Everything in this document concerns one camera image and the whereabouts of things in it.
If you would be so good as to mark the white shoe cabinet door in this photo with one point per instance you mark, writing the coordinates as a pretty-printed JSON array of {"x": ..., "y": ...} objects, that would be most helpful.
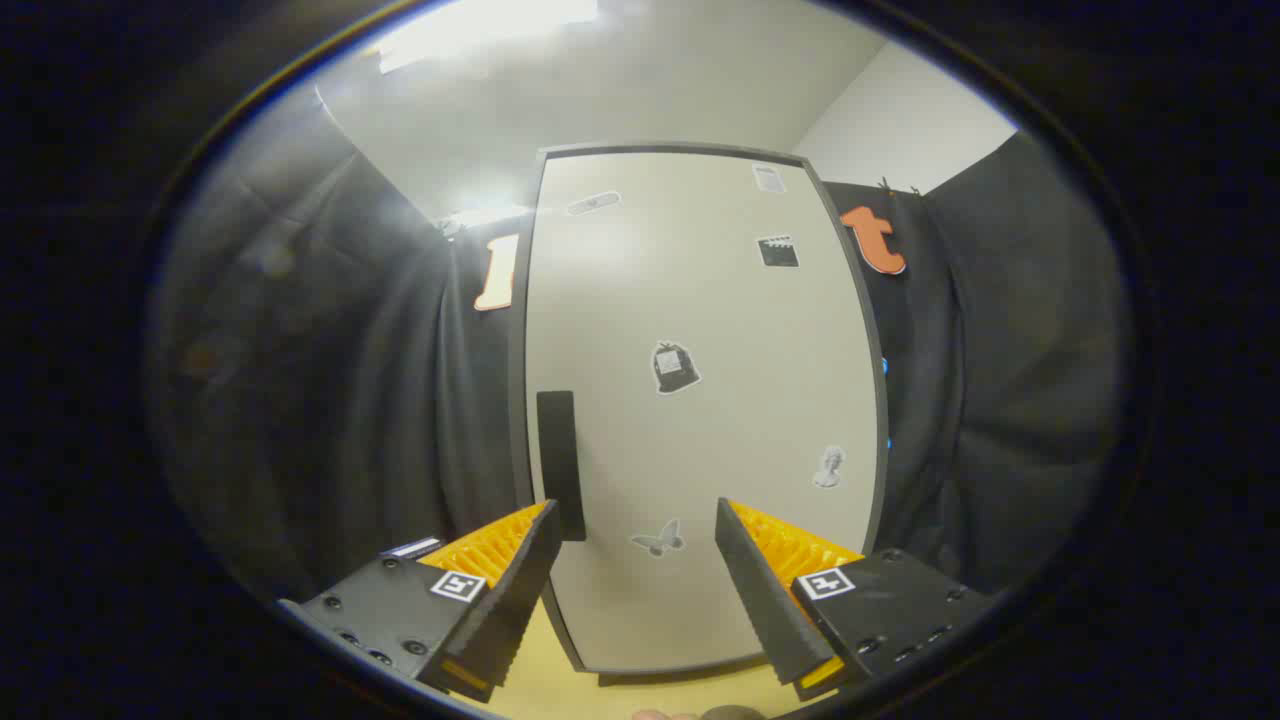
[{"x": 700, "y": 450}]

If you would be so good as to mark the black backdrop cloth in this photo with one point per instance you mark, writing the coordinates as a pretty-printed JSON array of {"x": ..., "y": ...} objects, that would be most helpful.
[{"x": 330, "y": 380}]

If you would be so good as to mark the dark blue book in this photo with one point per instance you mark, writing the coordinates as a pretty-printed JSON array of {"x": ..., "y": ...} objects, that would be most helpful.
[{"x": 412, "y": 547}]

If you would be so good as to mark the grey shoe cabinet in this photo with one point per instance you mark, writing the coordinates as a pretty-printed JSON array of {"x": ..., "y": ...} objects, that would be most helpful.
[{"x": 516, "y": 400}]

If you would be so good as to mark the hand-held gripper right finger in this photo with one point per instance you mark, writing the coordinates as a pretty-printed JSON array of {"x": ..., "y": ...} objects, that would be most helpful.
[{"x": 765, "y": 610}]

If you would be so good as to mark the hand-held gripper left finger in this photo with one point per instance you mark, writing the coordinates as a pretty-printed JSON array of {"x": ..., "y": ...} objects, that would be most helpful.
[{"x": 510, "y": 620}]

